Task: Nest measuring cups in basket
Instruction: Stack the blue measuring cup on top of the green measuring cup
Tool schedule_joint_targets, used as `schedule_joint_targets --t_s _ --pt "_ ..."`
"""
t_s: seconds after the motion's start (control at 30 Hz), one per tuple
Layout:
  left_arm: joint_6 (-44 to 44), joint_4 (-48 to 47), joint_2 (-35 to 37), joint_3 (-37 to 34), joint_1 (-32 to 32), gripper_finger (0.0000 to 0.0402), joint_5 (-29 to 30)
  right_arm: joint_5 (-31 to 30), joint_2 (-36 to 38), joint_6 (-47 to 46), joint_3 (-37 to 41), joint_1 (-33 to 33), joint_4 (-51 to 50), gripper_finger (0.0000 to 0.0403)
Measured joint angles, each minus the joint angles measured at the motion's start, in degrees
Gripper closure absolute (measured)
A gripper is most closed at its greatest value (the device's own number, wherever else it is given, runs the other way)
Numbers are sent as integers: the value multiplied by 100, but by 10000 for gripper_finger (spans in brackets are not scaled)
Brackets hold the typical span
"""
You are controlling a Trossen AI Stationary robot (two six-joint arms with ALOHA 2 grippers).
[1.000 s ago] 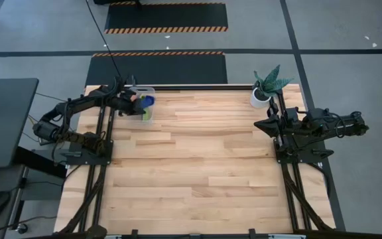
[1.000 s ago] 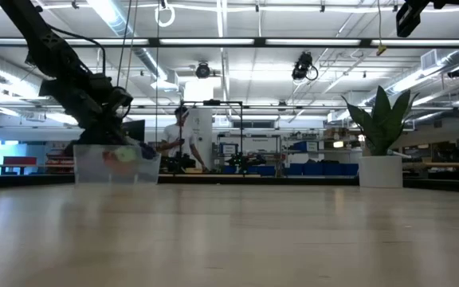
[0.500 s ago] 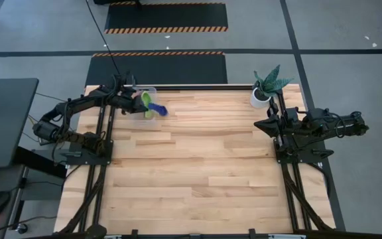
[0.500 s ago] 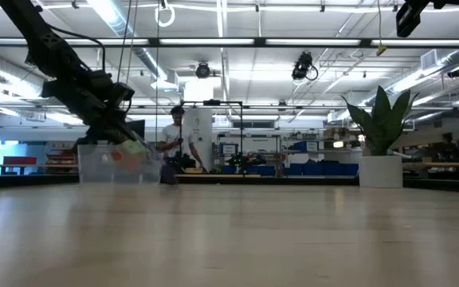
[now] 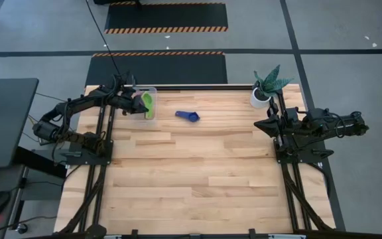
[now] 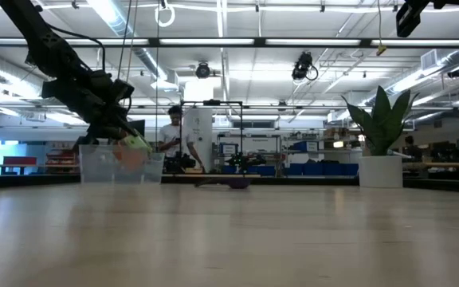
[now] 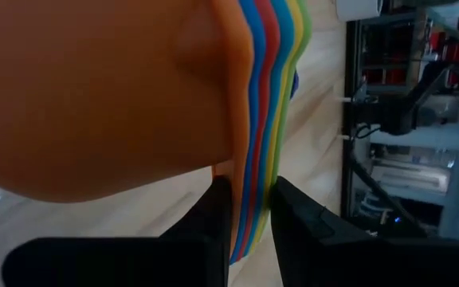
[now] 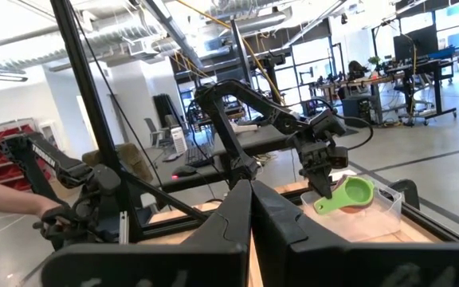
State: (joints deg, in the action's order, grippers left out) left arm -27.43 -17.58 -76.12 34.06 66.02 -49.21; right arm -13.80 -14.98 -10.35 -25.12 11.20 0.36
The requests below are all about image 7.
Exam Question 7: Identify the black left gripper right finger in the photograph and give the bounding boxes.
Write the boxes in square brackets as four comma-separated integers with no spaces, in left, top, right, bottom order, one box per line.
[270,175,459,287]

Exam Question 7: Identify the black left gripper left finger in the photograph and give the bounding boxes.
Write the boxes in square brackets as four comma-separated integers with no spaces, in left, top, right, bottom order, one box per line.
[1,175,234,287]

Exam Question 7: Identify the purple plastic measuring cup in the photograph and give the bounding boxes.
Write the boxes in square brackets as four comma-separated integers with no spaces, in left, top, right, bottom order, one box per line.
[289,70,300,100]

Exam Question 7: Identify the orange plastic measuring cup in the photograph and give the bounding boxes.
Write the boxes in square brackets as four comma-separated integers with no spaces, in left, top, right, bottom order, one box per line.
[0,0,255,260]

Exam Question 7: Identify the green plastic measuring cup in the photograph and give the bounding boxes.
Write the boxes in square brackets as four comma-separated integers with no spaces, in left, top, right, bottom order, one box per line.
[267,0,314,189]

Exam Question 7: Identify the teal plastic measuring cup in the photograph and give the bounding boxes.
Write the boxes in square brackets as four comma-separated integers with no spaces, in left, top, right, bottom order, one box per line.
[245,0,296,249]

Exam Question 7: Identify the red plastic measuring cup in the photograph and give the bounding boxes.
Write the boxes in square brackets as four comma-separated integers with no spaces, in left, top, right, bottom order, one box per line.
[237,0,282,257]

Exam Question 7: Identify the blue plastic measuring cup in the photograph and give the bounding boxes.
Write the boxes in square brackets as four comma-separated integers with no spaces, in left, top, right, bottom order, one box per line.
[229,0,268,266]

